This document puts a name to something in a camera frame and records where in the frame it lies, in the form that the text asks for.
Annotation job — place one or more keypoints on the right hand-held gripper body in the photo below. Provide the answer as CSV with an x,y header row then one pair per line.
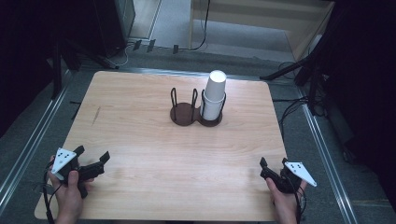
x,y
299,172

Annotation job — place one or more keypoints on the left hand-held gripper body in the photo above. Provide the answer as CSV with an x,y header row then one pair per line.
x,y
63,158

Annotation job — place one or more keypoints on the dark brown cup holder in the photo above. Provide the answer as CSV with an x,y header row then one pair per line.
x,y
183,114

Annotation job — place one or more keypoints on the white paper cup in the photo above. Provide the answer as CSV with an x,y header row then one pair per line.
x,y
216,85
211,110

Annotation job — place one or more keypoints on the person's right hand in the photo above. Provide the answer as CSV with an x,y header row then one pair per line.
x,y
285,203

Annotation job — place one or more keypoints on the person's left hand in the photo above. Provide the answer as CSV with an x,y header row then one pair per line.
x,y
70,199

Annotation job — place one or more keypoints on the black metal stand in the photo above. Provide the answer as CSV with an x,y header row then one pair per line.
x,y
77,53

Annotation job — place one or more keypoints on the black tripod stand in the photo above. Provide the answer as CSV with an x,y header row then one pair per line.
x,y
311,67

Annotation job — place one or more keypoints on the dark curtain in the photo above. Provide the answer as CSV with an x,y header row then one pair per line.
x,y
367,77
25,46

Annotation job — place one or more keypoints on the black cabinet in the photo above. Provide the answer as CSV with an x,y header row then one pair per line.
x,y
115,25

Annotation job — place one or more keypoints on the metal floor rail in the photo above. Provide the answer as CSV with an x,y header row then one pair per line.
x,y
327,155
34,137

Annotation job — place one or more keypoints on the light wooden shelf frame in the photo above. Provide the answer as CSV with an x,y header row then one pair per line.
x,y
243,18

